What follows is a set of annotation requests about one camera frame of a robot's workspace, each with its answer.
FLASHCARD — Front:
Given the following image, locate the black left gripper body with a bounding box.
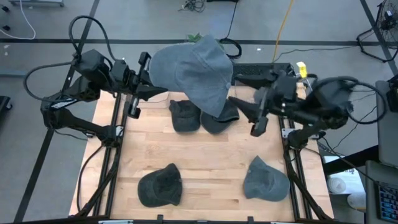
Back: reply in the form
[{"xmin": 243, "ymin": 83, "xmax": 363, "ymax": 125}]
[{"xmin": 111, "ymin": 51, "xmax": 153, "ymax": 119}]

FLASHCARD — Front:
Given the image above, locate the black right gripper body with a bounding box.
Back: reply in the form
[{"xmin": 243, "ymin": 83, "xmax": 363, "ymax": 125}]
[{"xmin": 250, "ymin": 70, "xmax": 299, "ymax": 138}]

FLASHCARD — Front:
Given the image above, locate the dark grey baseball cap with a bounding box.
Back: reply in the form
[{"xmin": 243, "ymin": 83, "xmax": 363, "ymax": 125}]
[
  {"xmin": 137, "ymin": 162, "xmax": 183, "ymax": 208},
  {"xmin": 200, "ymin": 98, "xmax": 241, "ymax": 136},
  {"xmin": 169, "ymin": 99, "xmax": 202, "ymax": 133}
]

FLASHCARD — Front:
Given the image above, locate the clear plastic bin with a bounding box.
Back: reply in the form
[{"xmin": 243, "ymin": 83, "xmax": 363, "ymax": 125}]
[{"xmin": 132, "ymin": 90, "xmax": 171, "ymax": 110}]

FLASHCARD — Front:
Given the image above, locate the black keyboard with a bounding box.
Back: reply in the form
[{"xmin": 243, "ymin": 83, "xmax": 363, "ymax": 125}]
[{"xmin": 232, "ymin": 62, "xmax": 295, "ymax": 85}]

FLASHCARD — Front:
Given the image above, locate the yellow tag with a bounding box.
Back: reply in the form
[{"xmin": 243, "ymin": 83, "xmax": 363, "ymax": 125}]
[{"xmin": 295, "ymin": 61, "xmax": 308, "ymax": 79}]

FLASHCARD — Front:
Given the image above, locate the green leafy potted plant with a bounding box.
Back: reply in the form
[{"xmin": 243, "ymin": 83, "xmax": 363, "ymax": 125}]
[{"xmin": 185, "ymin": 32, "xmax": 203, "ymax": 44}]

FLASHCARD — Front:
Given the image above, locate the black desk beam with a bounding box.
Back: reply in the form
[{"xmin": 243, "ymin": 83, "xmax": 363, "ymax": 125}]
[{"xmin": 322, "ymin": 144, "xmax": 381, "ymax": 175}]

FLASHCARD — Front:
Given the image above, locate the white paper cup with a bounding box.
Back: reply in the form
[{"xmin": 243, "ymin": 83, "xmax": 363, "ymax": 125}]
[
  {"xmin": 346, "ymin": 192, "xmax": 368, "ymax": 211},
  {"xmin": 326, "ymin": 176, "xmax": 348, "ymax": 195}
]

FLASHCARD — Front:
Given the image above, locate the black box device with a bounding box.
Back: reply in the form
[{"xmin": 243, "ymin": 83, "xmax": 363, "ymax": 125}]
[{"xmin": 385, "ymin": 73, "xmax": 398, "ymax": 113}]

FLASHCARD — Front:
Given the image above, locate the white paper sheet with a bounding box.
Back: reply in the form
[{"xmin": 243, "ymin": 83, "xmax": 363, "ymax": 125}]
[{"xmin": 323, "ymin": 155, "xmax": 368, "ymax": 195}]

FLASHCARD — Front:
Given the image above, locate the grey cart base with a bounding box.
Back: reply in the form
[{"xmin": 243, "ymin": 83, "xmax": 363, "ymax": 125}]
[{"xmin": 8, "ymin": 0, "xmax": 65, "ymax": 7}]

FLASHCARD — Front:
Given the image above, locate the black floor object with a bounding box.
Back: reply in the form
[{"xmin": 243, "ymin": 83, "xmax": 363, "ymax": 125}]
[{"xmin": 0, "ymin": 95, "xmax": 13, "ymax": 111}]

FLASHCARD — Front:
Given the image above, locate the black floor fan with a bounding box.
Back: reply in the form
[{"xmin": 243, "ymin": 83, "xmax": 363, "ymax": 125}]
[{"xmin": 356, "ymin": 0, "xmax": 398, "ymax": 63}]

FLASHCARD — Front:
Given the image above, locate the keypad with blue keys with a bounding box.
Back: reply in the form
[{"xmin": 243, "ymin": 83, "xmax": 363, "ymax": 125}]
[{"xmin": 376, "ymin": 182, "xmax": 398, "ymax": 223}]

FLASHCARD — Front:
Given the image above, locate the thick black looped cable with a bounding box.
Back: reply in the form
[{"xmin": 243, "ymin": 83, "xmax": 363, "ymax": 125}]
[{"xmin": 219, "ymin": 0, "xmax": 243, "ymax": 60}]

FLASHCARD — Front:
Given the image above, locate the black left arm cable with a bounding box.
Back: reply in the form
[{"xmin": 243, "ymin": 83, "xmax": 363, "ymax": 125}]
[{"xmin": 23, "ymin": 15, "xmax": 118, "ymax": 103}]

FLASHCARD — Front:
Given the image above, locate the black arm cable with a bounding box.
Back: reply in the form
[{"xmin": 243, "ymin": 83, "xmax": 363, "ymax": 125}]
[
  {"xmin": 23, "ymin": 15, "xmax": 118, "ymax": 103},
  {"xmin": 306, "ymin": 76, "xmax": 387, "ymax": 125}
]

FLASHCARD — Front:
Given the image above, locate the thin black floor cable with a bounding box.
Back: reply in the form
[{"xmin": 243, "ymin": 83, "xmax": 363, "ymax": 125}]
[{"xmin": 272, "ymin": 45, "xmax": 358, "ymax": 63}]

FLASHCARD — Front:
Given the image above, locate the yellow hanging cable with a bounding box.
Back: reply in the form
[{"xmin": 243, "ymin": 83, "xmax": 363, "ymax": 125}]
[{"xmin": 272, "ymin": 0, "xmax": 295, "ymax": 63}]

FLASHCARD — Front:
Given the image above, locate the black frame rail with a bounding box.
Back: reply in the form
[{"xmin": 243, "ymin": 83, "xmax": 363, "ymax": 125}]
[
  {"xmin": 284, "ymin": 146, "xmax": 313, "ymax": 218},
  {"xmin": 106, "ymin": 118, "xmax": 131, "ymax": 218},
  {"xmin": 277, "ymin": 121, "xmax": 300, "ymax": 218},
  {"xmin": 92, "ymin": 93, "xmax": 123, "ymax": 218}
]

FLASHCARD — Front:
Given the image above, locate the tangled black cable bundle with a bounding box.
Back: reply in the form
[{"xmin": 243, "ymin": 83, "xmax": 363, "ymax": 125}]
[{"xmin": 178, "ymin": 0, "xmax": 206, "ymax": 13}]

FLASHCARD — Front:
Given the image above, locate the white floor cable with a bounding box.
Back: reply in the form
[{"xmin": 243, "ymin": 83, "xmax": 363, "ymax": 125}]
[{"xmin": 0, "ymin": 0, "xmax": 37, "ymax": 40}]

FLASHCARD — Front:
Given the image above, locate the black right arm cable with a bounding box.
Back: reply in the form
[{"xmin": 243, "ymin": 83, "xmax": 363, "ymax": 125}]
[{"xmin": 306, "ymin": 76, "xmax": 387, "ymax": 125}]

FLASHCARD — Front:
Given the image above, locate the black diagonal frame brace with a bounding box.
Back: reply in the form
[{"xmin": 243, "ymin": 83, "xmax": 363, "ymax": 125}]
[
  {"xmin": 285, "ymin": 163, "xmax": 333, "ymax": 221},
  {"xmin": 76, "ymin": 167, "xmax": 119, "ymax": 218}
]

